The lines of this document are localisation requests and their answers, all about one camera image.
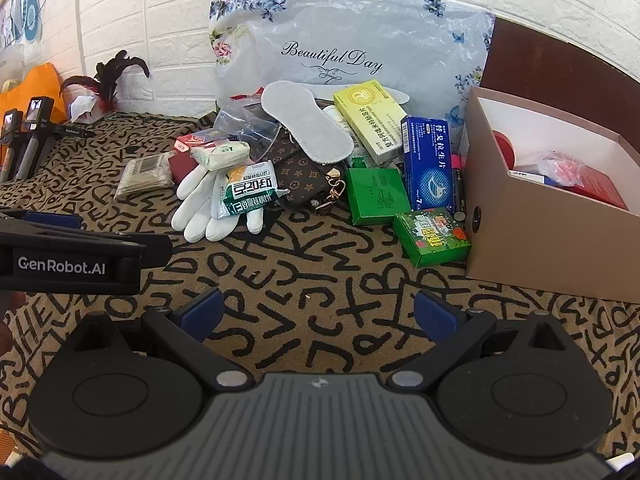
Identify clear plastic cup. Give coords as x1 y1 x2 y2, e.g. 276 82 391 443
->
214 91 282 161

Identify red round object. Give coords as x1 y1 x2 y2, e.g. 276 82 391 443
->
491 129 522 169

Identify clear packet of cotton swabs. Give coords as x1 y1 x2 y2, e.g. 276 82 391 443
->
113 153 174 203

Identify black marker with pink cap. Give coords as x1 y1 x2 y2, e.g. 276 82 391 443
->
451 154 469 224

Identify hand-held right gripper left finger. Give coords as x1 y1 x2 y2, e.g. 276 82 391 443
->
74 287 254 394

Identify red white small packet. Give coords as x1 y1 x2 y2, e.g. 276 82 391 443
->
173 132 222 154

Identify dark red box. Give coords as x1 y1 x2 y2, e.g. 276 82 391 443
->
169 152 199 184

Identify blue wall decal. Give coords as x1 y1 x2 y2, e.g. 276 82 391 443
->
0 0 47 47

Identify orange bag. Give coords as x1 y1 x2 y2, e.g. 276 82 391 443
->
0 62 69 122

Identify clear bag with pink contents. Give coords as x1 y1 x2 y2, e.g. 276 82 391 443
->
536 149 582 189

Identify plain green box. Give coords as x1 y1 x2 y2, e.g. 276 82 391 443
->
345 167 412 226

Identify letter print blanket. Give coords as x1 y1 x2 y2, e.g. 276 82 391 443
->
0 111 640 466

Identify black and red feathers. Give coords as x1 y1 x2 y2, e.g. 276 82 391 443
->
59 50 151 112

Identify crumpled white paper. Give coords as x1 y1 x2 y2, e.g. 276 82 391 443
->
67 94 102 124

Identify yellow medicine box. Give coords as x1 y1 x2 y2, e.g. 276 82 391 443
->
333 81 409 164

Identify blue medicine box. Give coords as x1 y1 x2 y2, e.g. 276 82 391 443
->
399 115 457 211

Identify floral plastic bag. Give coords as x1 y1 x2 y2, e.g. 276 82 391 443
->
209 0 497 128

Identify small white tissue pack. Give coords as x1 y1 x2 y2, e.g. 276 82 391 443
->
191 141 251 171

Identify white insole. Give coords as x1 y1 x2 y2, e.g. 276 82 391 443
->
261 81 355 166

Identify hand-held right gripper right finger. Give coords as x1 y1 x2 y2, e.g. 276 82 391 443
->
387 289 572 395

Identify green box with flower print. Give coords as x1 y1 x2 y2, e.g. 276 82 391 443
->
393 211 472 269

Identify white glove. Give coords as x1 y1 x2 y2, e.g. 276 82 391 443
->
170 162 265 242

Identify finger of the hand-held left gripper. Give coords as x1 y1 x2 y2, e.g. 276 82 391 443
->
0 208 84 233
142 235 174 274

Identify tan cardboard box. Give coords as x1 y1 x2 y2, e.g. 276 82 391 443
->
458 86 640 305

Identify small white bottle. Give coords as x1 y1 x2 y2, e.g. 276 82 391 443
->
322 104 352 132

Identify brown monogram phone case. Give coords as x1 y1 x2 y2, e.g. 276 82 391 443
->
252 132 303 163

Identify green white snack packet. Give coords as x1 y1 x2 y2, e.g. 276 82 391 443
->
212 159 291 220

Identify brown monogram pouch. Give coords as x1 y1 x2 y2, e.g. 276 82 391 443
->
272 152 351 217

